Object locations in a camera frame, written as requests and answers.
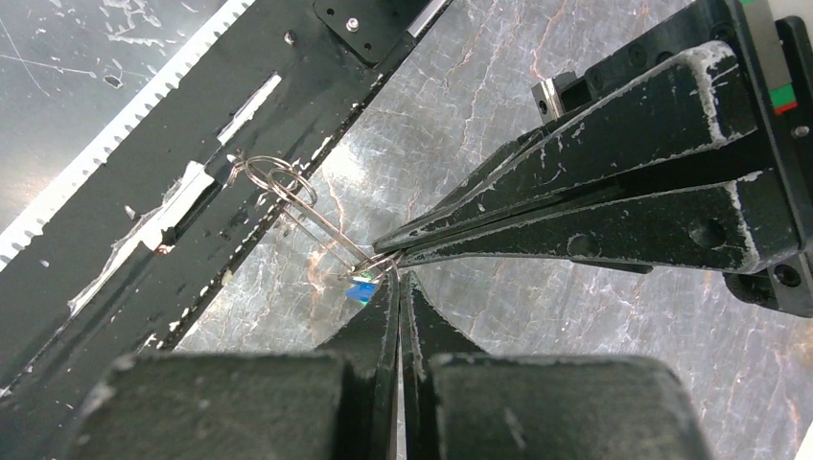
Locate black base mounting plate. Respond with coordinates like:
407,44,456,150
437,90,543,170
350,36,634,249
0,0,455,395

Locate key with blue tag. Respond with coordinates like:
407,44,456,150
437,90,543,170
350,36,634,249
345,279,378,305

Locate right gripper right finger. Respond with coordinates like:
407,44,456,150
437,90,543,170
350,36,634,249
400,272,711,459

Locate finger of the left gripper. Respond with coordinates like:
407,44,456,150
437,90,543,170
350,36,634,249
401,171,801,273

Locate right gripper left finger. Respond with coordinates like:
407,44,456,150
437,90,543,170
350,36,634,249
66,273,400,459

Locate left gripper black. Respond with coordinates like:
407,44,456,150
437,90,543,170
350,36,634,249
373,1,812,317

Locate white toothed cable rail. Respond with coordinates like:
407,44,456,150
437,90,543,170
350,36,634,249
1,1,253,268

